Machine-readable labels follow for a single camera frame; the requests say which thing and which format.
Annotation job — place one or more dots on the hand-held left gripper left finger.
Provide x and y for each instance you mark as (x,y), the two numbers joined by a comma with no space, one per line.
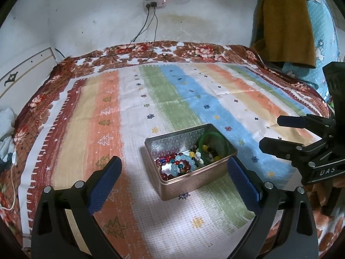
(103,186)

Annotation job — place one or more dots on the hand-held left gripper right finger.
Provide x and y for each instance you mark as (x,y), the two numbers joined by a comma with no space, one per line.
(245,186)

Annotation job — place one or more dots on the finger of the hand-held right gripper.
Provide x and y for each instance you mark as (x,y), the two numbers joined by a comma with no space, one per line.
(293,121)
(277,145)

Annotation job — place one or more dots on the rectangular metal tin box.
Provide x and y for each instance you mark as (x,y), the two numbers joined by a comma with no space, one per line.
(194,180)

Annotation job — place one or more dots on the green jade bangle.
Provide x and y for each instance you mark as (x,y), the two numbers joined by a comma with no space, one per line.
(215,134)

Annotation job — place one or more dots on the striped printed blanket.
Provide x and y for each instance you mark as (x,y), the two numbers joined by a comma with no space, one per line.
(107,108)

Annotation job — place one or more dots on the light blue printed cloth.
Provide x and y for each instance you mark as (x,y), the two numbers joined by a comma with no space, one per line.
(323,32)

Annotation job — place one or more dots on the mustard brown cloth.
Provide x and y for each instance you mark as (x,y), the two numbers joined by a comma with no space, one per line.
(285,19)

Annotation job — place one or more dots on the white crumpled cloth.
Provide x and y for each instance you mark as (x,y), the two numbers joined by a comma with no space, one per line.
(6,124)

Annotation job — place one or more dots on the white bed headboard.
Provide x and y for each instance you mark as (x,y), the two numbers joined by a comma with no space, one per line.
(24,70)

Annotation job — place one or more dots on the striped patterned tablecloth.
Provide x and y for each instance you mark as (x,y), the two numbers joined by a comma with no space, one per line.
(161,48)

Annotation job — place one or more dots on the white power strip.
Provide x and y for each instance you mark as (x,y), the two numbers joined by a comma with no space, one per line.
(159,2)

